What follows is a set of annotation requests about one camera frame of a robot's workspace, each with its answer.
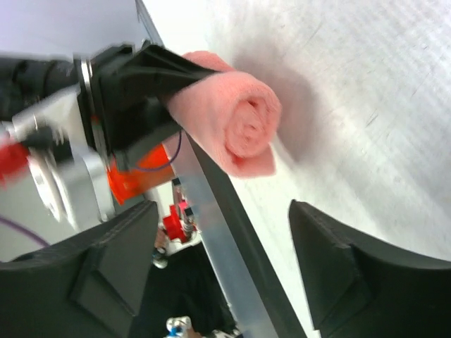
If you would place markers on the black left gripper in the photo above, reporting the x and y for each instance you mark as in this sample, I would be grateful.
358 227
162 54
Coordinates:
123 119

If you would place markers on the aluminium frame rail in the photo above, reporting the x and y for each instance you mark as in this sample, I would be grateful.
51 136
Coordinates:
225 260

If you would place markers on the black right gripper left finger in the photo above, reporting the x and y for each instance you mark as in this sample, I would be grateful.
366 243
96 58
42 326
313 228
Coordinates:
90 285

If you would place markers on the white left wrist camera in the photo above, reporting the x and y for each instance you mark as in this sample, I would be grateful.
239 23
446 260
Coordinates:
76 189

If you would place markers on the pink panda towel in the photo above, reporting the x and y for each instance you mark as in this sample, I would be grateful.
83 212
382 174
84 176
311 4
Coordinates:
231 115

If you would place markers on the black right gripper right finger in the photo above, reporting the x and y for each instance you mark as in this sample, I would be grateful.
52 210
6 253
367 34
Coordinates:
360 286

